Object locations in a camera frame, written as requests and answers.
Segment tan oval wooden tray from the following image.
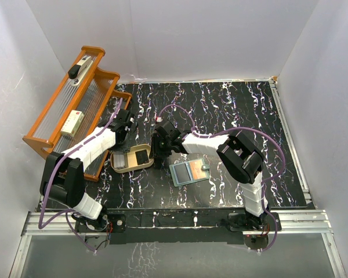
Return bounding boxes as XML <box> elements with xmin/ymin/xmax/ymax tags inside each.
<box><xmin>110</xmin><ymin>144</ymin><xmax>154</xmax><ymax>174</ymax></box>

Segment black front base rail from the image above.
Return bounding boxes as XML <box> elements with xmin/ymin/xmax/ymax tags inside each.
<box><xmin>75</xmin><ymin>208</ymin><xmax>282</xmax><ymax>245</ymax></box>

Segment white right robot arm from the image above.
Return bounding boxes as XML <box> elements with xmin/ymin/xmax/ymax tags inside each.
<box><xmin>150</xmin><ymin>120</ymin><xmax>268</xmax><ymax>230</ymax></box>

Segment white card stack in tray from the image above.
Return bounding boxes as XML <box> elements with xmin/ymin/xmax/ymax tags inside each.
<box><xmin>113</xmin><ymin>153</ymin><xmax>126</xmax><ymax>170</ymax></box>

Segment white small cardboard box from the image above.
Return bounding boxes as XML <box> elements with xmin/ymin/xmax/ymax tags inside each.
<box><xmin>60</xmin><ymin>110</ymin><xmax>84</xmax><ymax>137</ymax></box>

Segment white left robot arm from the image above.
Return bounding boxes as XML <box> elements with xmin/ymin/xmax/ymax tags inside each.
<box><xmin>39</xmin><ymin>109</ymin><xmax>135</xmax><ymax>231</ymax></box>

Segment orange wooden shelf rack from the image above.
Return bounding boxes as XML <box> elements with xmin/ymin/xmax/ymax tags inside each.
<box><xmin>22</xmin><ymin>45</ymin><xmax>133</xmax><ymax>182</ymax></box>

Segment mint green card holder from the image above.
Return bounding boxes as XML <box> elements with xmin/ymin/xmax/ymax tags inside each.
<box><xmin>169</xmin><ymin>158</ymin><xmax>210</xmax><ymax>187</ymax></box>

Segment black and white stapler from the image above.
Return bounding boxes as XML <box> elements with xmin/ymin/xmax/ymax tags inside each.
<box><xmin>68</xmin><ymin>55</ymin><xmax>93</xmax><ymax>87</ymax></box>

